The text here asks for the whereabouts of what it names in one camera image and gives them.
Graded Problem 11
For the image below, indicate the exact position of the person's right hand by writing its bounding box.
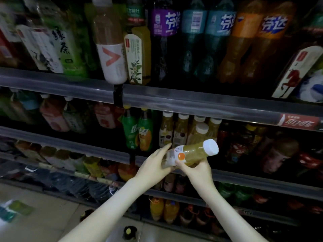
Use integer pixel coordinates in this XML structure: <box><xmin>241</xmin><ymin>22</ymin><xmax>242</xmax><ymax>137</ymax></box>
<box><xmin>175</xmin><ymin>158</ymin><xmax>215</xmax><ymax>191</ymax></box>

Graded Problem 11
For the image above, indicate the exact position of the person's left hand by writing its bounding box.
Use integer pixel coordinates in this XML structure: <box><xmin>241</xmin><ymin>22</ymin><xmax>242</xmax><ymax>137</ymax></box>
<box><xmin>134</xmin><ymin>143</ymin><xmax>177</xmax><ymax>189</ymax></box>

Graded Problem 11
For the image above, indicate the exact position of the yellow juice bottle white cap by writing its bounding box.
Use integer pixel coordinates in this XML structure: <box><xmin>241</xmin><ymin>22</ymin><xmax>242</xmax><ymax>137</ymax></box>
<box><xmin>161</xmin><ymin>139</ymin><xmax>219</xmax><ymax>169</ymax></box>

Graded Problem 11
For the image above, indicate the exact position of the green soda bottle yellow cap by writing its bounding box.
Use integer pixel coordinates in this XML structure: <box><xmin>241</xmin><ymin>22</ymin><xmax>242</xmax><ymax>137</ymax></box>
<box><xmin>121</xmin><ymin>106</ymin><xmax>139</xmax><ymax>150</ymax></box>
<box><xmin>137</xmin><ymin>108</ymin><xmax>154</xmax><ymax>152</ymax></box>

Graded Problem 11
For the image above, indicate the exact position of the pack of orange soda bottles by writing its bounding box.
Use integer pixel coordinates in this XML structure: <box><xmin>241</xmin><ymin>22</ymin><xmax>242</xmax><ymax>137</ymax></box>
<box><xmin>149</xmin><ymin>196</ymin><xmax>180</xmax><ymax>224</ymax></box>

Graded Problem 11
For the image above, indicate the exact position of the large dark plum drink bottle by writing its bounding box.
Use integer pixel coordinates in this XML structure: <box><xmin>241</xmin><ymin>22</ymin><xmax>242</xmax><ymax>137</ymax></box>
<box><xmin>112</xmin><ymin>106</ymin><xmax>124</xmax><ymax>127</ymax></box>

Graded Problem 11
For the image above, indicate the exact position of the red cartoon label bottle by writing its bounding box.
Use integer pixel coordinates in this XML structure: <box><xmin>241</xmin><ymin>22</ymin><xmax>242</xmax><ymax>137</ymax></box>
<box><xmin>122</xmin><ymin>225</ymin><xmax>138</xmax><ymax>241</ymax></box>

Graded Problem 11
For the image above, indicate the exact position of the row of tea juice bottles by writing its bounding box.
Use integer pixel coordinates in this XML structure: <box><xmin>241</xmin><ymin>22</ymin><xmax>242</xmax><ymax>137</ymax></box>
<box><xmin>0</xmin><ymin>88</ymin><xmax>323</xmax><ymax>175</ymax></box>

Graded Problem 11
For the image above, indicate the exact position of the person's left forearm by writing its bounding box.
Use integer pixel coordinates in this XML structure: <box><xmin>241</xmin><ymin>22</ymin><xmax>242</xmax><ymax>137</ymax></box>
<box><xmin>58</xmin><ymin>177</ymin><xmax>152</xmax><ymax>242</ymax></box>

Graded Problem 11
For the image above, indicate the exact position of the person's right forearm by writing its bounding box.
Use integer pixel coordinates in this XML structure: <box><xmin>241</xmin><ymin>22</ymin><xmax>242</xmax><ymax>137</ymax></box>
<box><xmin>195</xmin><ymin>184</ymin><xmax>268</xmax><ymax>242</ymax></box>

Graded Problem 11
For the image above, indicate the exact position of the red white shelf label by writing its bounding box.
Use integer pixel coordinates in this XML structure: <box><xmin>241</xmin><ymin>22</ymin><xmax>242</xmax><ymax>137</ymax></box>
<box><xmin>277</xmin><ymin>113</ymin><xmax>321</xmax><ymax>131</ymax></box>

